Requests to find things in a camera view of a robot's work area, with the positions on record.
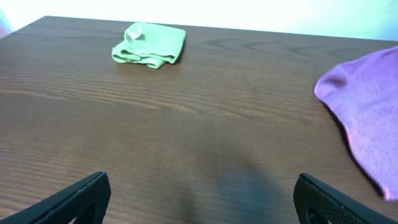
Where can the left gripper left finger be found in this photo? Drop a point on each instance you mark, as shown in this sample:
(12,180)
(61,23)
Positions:
(85,201)

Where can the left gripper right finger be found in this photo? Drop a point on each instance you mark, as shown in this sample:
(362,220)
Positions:
(318,203)

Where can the purple cloth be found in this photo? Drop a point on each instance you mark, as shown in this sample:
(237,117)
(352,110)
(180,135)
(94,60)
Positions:
(362,94)

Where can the folded green cloth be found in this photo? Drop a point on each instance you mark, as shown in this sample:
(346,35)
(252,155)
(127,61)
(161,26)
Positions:
(149,44)

